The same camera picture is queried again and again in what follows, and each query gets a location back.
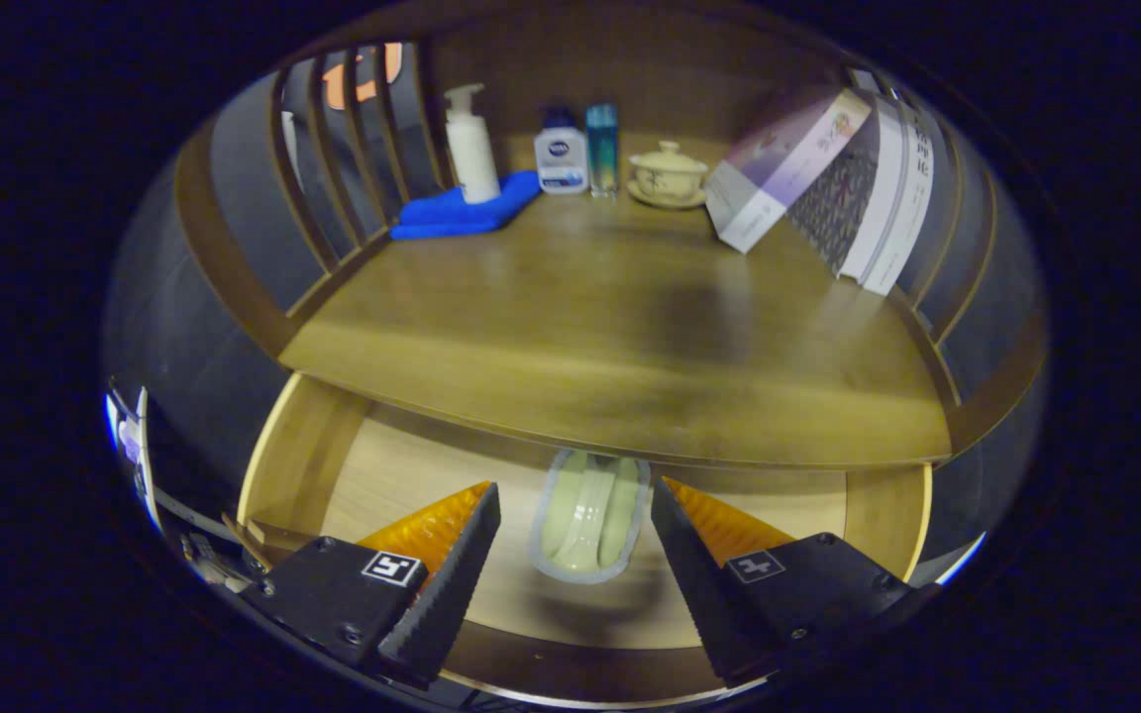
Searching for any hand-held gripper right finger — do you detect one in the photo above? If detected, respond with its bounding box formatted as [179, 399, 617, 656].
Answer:
[650, 476, 943, 689]

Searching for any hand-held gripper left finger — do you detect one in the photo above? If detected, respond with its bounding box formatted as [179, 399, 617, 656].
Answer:
[239, 481, 502, 689]

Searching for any wooden drawer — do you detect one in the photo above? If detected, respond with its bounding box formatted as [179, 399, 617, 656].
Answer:
[234, 371, 933, 709]

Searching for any pale green grey-based object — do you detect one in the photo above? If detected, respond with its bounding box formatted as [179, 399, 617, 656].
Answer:
[528, 448, 653, 585]

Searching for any wooden countertop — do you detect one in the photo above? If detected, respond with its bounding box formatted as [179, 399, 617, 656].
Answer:
[278, 134, 955, 469]

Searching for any wooden cabinet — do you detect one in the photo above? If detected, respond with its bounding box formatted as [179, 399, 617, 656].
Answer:
[169, 5, 1052, 471]

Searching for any blue folded cloth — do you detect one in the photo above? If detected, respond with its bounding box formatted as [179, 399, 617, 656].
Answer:
[389, 169, 543, 242]

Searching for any beige saucer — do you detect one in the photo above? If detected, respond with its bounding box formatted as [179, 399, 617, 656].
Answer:
[627, 181, 708, 211]

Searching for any patterned cover book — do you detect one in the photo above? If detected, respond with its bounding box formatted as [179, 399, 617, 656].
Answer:
[788, 139, 879, 278]

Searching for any beige lidded tea cup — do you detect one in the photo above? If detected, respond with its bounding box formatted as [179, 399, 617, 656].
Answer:
[630, 141, 709, 202]

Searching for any purple and white book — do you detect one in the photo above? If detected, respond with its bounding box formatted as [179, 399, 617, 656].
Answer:
[704, 87, 874, 255]

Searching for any white pump bottle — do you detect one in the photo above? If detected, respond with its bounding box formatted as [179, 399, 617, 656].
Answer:
[444, 83, 501, 205]

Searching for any plain white book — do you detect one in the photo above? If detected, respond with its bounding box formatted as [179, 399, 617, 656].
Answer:
[840, 94, 906, 283]

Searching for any white bottle with blue cap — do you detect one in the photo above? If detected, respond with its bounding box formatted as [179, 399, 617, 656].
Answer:
[534, 105, 590, 196]

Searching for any white book with printed spine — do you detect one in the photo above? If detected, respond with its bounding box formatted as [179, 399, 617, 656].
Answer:
[863, 104, 938, 296]

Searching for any teal bottle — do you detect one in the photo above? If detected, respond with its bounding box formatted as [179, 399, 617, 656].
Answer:
[585, 102, 620, 198]

